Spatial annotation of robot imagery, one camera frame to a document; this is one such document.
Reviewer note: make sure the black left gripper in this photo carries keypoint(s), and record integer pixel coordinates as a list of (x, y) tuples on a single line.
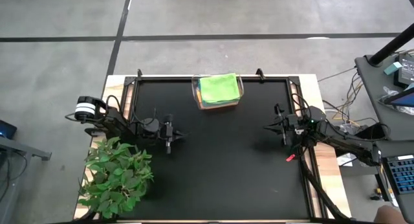
[(169, 132)]

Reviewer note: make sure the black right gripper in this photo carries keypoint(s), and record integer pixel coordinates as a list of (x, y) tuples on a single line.
[(291, 127)]

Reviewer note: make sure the orange microfiber towel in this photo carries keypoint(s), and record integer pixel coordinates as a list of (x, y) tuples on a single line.
[(226, 105)]

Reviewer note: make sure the green microfiber towel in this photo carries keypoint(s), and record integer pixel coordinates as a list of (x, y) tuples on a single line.
[(220, 88)]

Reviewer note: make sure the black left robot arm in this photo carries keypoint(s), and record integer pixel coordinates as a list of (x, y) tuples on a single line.
[(113, 122)]

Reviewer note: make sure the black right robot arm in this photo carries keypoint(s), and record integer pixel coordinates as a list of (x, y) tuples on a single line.
[(339, 136)]

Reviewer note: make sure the small red tag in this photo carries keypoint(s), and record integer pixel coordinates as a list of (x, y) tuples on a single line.
[(290, 157)]

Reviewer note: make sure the clear plastic bin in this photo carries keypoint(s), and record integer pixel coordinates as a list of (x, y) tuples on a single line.
[(242, 88)]

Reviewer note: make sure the white paper sheet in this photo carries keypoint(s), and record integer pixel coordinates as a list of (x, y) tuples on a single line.
[(344, 160)]

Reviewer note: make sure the green leafy plant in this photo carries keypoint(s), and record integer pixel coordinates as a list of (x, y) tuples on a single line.
[(113, 182)]

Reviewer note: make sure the dark grey workstation desk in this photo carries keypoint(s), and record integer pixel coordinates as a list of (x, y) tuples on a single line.
[(368, 85)]

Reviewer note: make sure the small black yellow tool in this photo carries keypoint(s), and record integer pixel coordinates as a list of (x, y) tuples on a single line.
[(376, 195)]

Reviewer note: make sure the small teal box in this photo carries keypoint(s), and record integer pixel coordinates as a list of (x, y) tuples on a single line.
[(393, 68)]

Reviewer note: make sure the tablet with blue screen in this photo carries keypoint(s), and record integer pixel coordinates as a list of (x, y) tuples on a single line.
[(404, 99)]

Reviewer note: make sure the backlit keyboard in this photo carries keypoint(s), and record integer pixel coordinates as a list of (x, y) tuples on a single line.
[(402, 175)]

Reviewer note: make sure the black electronic device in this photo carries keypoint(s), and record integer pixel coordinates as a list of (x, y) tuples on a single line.
[(406, 72)]

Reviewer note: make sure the black stand pole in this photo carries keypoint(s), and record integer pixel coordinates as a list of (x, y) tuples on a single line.
[(391, 46)]

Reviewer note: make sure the person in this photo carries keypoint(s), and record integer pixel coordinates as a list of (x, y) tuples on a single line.
[(389, 216)]

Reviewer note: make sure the grey metal desk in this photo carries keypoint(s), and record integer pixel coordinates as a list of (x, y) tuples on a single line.
[(26, 149)]

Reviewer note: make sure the dark blue device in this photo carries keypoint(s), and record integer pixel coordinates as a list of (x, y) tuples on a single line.
[(6, 130)]

